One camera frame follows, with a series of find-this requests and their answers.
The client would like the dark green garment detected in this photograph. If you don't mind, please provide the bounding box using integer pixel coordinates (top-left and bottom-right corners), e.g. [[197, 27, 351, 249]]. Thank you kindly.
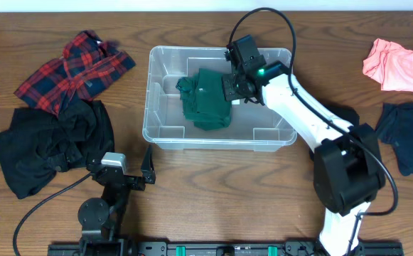
[[176, 68, 232, 131]]

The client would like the black banded garment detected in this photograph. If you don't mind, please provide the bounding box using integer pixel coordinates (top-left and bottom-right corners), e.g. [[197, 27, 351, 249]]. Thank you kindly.
[[307, 105, 360, 161]]

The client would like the pink garment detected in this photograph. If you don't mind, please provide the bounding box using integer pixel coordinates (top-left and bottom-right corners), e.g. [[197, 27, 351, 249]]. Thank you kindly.
[[363, 38, 413, 92]]

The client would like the navy blue garment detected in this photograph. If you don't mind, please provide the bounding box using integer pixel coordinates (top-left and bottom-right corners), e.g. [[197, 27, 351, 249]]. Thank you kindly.
[[375, 102, 413, 176]]

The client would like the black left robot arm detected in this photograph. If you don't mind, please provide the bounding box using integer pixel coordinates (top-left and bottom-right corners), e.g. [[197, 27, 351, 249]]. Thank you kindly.
[[77, 146, 156, 256]]

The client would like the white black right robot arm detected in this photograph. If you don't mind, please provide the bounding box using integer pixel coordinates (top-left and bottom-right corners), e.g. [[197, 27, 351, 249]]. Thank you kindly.
[[222, 61, 387, 255]]

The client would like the clear plastic storage container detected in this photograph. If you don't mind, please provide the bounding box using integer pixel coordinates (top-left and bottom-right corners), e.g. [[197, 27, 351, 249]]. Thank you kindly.
[[142, 46, 297, 151]]

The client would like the black crumpled garment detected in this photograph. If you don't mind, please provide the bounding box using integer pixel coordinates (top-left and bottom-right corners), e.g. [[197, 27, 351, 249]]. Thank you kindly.
[[0, 100, 114, 199]]

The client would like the red plaid flannel shirt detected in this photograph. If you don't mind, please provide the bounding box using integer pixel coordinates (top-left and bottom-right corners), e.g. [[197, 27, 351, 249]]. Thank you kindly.
[[14, 30, 136, 116]]

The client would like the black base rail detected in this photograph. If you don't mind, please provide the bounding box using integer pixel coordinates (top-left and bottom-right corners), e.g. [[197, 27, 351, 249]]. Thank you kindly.
[[47, 240, 404, 256]]

